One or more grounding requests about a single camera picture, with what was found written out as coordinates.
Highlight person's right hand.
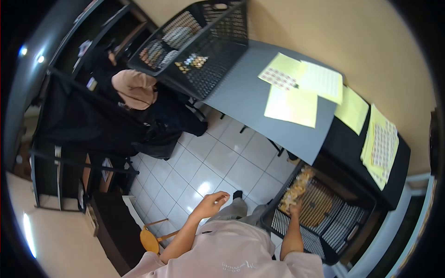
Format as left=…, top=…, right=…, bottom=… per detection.
left=289, top=200, right=304, bottom=217

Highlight person's left hand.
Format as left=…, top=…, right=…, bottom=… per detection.
left=189, top=191, right=231, bottom=220

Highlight person's left fingers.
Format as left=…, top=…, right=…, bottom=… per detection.
left=209, top=191, right=231, bottom=209

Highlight pile of golden snack packets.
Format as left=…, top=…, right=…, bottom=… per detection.
left=278, top=166, right=315, bottom=215

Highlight brown cardboard sheet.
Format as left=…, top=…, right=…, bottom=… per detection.
left=298, top=180, right=335, bottom=228

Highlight person's legs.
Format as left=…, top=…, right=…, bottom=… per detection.
left=205, top=190, right=275, bottom=231

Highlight low black mesh basket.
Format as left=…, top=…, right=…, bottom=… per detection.
left=260, top=163, right=378, bottom=266

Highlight person's body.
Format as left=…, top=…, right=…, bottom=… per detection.
left=122, top=219, right=325, bottom=278

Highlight black table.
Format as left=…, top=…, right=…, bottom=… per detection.
left=313, top=87, right=412, bottom=211

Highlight round wooden stool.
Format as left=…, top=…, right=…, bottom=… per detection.
left=139, top=218, right=180, bottom=254

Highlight plain yellow sheet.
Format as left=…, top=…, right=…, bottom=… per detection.
left=264, top=85, right=318, bottom=129
left=334, top=85, right=370, bottom=136

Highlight stack of sticker sheets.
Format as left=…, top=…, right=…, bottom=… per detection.
left=360, top=103, right=400, bottom=191

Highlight grey table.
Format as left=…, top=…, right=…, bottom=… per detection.
left=203, top=39, right=345, bottom=167

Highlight dark low cabinet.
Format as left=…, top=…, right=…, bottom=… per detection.
left=87, top=190, right=148, bottom=276

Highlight white sticker sheet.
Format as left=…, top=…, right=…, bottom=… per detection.
left=298, top=60, right=344, bottom=105

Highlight yellow sheet with red stickers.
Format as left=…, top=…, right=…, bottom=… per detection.
left=257, top=52, right=304, bottom=92

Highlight tall black mesh basket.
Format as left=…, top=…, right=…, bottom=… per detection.
left=127, top=0, right=249, bottom=101

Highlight pile of pale packets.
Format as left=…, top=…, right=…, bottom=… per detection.
left=139, top=12, right=209, bottom=74

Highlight black shelf unit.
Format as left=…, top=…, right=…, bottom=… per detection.
left=31, top=68, right=140, bottom=213

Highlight white door frame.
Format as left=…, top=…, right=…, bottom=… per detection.
left=332, top=173, right=436, bottom=278

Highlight dark wall shelf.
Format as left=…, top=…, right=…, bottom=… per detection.
left=49, top=0, right=158, bottom=82

